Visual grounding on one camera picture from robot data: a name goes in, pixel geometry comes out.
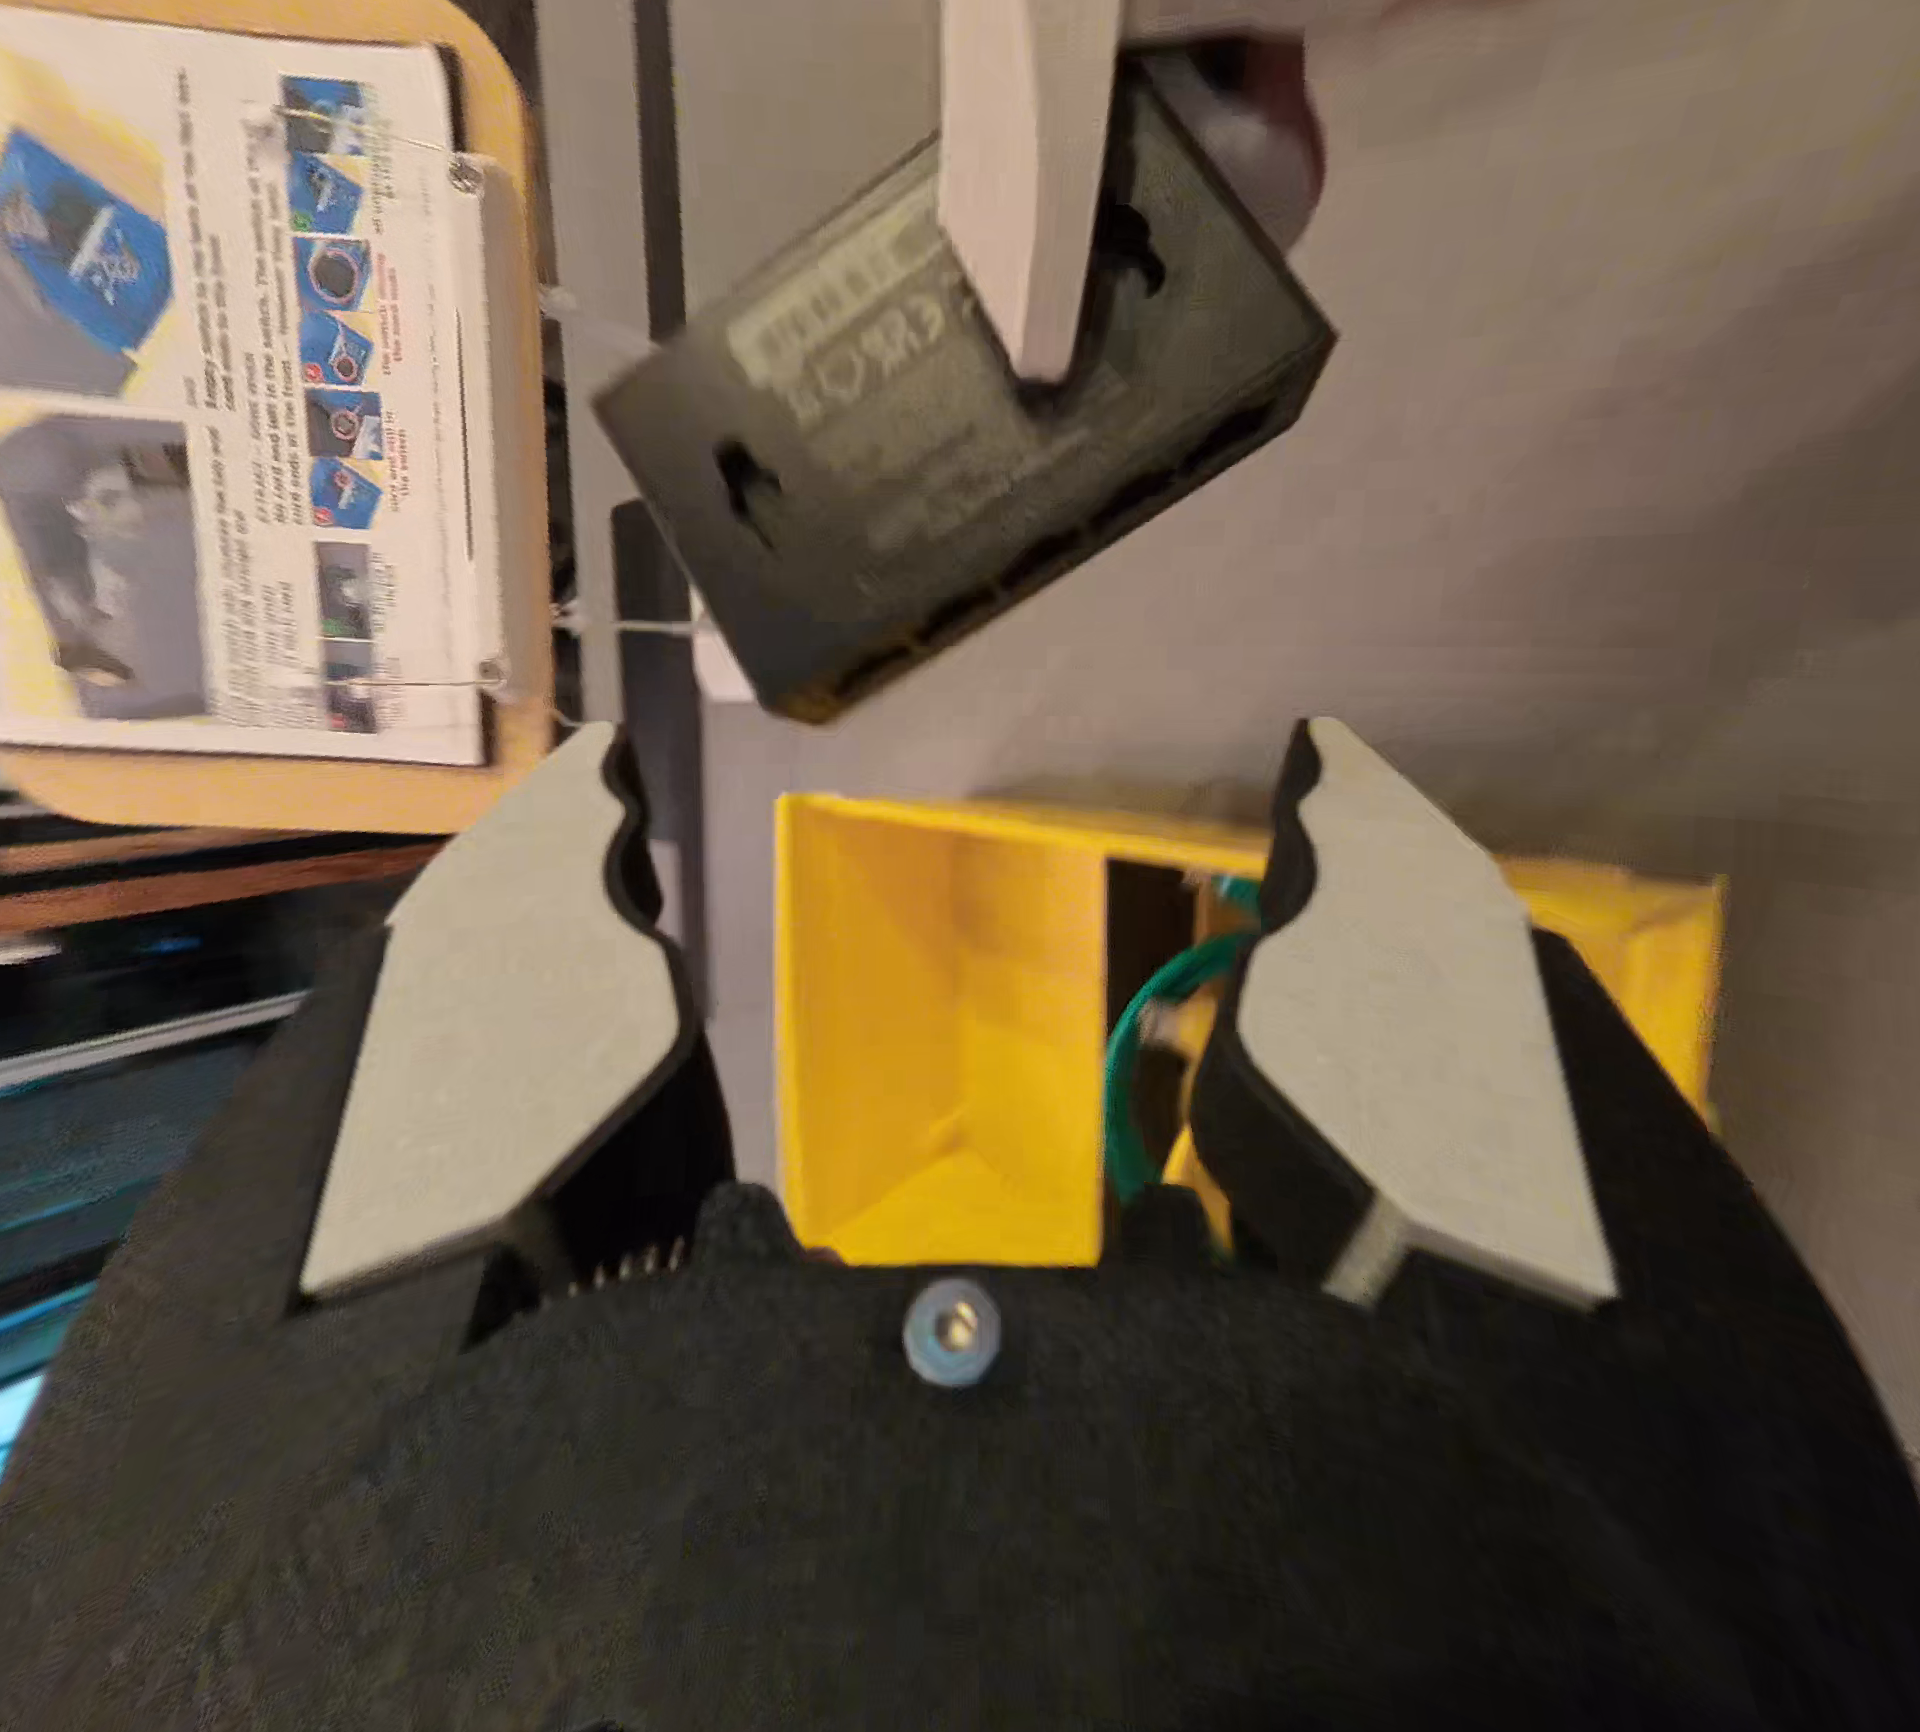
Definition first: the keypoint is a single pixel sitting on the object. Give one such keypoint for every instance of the yellow plastic bin with divider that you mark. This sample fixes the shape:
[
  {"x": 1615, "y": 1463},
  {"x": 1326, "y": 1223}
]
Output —
[{"x": 945, "y": 1012}]

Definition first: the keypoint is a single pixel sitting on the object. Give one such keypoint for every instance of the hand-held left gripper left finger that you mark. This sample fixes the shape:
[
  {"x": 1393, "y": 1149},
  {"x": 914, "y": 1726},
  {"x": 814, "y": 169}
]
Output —
[{"x": 510, "y": 996}]

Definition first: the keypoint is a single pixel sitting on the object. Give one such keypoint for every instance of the printed instruction sheet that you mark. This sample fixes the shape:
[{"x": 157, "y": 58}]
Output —
[{"x": 271, "y": 383}]

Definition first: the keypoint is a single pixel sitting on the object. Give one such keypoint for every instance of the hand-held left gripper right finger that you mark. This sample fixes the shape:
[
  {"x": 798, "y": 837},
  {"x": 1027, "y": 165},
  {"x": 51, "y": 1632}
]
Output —
[{"x": 1411, "y": 1012}]

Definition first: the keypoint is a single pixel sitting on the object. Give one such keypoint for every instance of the black network switch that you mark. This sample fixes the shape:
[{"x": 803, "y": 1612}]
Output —
[{"x": 900, "y": 473}]

